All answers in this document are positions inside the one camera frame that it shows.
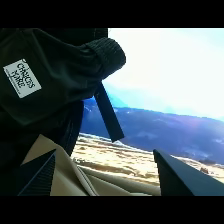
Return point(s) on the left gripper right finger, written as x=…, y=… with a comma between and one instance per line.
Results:
x=183, y=180

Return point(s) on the black garment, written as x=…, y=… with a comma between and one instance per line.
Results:
x=56, y=83

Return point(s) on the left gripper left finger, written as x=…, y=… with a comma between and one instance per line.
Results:
x=40, y=176

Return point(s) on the brown trousers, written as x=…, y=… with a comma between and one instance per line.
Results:
x=71, y=176

